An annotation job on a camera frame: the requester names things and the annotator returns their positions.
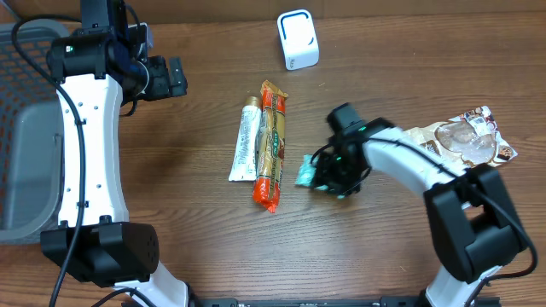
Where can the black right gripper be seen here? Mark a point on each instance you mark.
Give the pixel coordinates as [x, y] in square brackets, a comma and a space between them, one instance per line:
[326, 176]

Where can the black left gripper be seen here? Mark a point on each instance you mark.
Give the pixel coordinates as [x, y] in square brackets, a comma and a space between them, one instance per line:
[166, 87]

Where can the teal snack packet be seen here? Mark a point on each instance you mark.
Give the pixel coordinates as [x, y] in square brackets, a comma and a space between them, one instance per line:
[306, 172]

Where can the orange spaghetti packet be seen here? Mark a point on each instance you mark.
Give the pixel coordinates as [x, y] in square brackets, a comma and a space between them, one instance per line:
[271, 147]

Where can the white tube with gold cap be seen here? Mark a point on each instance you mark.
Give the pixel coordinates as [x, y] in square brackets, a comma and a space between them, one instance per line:
[244, 163]

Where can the beige pouch bag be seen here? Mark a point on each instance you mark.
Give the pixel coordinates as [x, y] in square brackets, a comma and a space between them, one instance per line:
[471, 138]

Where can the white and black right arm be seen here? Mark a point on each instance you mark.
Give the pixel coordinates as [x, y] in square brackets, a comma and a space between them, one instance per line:
[477, 234]

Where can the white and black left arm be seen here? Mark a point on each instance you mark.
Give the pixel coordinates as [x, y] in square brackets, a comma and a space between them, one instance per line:
[96, 71]

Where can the white barcode scanner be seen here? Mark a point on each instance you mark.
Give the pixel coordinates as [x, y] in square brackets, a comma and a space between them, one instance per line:
[298, 39]

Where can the dark grey plastic basket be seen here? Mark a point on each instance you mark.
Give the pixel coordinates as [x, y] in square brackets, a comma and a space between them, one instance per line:
[31, 149]

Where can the black mounting rail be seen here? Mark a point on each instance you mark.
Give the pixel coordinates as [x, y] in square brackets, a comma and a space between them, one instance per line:
[387, 301]

